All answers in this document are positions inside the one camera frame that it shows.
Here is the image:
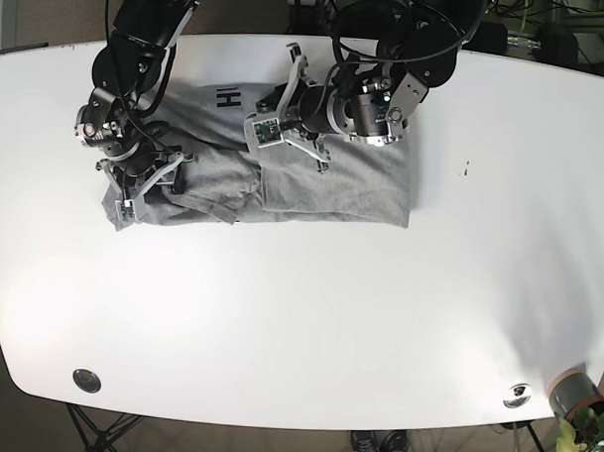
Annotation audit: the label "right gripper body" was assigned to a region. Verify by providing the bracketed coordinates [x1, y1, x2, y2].
[74, 90, 194, 222]

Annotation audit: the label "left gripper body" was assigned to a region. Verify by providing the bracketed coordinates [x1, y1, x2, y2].
[244, 43, 406, 172]

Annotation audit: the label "grey printed T-shirt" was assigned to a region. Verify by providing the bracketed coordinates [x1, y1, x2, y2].
[100, 75, 417, 237]

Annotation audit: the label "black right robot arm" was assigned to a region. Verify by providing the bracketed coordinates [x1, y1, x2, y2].
[74, 0, 201, 222]

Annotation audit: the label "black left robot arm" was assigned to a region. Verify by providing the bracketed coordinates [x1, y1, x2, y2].
[244, 0, 489, 171]

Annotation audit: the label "left metal table grommet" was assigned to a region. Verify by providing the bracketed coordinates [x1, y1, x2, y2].
[72, 369, 102, 394]

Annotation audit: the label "metal table grommet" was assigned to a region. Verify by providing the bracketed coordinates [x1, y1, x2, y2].
[72, 369, 102, 394]
[502, 384, 533, 409]

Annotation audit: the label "person's dark shoes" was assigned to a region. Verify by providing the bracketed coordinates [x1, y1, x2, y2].
[349, 430, 410, 452]

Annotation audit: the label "right metal table grommet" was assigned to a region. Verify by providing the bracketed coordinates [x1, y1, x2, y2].
[502, 384, 533, 409]

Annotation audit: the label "grey plant pot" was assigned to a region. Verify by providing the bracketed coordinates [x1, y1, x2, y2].
[546, 368, 604, 423]

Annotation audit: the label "green potted plant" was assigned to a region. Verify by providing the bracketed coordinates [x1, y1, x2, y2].
[555, 406, 604, 452]

